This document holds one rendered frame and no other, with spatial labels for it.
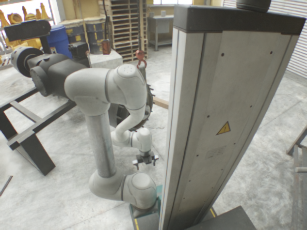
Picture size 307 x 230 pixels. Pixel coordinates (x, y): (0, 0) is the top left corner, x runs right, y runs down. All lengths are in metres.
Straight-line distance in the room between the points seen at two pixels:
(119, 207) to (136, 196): 1.02
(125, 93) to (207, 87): 0.31
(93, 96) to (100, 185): 0.51
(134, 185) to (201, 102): 0.64
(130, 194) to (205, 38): 0.82
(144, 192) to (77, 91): 0.59
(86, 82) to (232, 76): 0.47
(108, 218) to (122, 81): 1.59
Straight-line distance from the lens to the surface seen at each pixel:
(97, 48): 4.57
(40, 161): 2.30
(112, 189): 0.97
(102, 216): 1.96
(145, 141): 1.06
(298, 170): 1.44
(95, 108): 0.67
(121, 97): 0.61
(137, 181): 0.92
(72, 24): 4.36
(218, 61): 0.38
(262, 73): 0.50
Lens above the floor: 1.80
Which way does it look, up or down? 39 degrees down
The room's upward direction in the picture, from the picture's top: straight up
